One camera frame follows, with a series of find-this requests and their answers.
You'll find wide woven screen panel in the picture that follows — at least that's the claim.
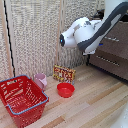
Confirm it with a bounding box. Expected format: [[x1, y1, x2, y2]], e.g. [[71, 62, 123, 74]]
[[6, 0, 63, 80]]

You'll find brown drawer with long handle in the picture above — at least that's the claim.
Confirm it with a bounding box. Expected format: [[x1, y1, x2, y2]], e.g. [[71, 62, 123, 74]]
[[88, 49, 128, 81]]

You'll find brown drawer with short handle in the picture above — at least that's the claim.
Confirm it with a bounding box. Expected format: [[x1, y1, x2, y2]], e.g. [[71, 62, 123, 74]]
[[98, 22, 128, 61]]

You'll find pink plastic cup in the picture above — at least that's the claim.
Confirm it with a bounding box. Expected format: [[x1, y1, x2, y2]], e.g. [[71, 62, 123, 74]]
[[33, 73, 48, 92]]

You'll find black vertical pole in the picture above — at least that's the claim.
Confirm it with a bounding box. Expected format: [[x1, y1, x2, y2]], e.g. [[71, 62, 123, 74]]
[[3, 0, 15, 79]]

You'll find colourful printed snack box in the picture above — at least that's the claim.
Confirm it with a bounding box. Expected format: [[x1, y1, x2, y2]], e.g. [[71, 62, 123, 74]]
[[52, 64, 77, 85]]

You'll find dark brown drawer cabinet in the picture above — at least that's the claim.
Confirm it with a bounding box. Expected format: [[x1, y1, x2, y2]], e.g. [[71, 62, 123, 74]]
[[87, 9, 128, 82]]

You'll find long silver drawer handle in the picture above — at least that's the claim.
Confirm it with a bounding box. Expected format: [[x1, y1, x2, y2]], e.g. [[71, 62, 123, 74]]
[[95, 55, 121, 67]]

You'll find red plastic shopping basket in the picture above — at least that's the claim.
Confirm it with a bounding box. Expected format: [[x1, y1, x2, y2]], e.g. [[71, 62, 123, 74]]
[[0, 74, 50, 128]]

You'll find red plastic bowl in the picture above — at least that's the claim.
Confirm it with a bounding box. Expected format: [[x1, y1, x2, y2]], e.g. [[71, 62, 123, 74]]
[[56, 82, 76, 99]]

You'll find narrow woven screen panel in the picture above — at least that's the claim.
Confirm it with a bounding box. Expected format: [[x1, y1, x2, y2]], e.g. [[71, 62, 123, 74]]
[[61, 0, 105, 70]]

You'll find short silver drawer handle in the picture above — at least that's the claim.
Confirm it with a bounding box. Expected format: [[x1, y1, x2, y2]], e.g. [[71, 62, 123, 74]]
[[104, 36, 120, 42]]

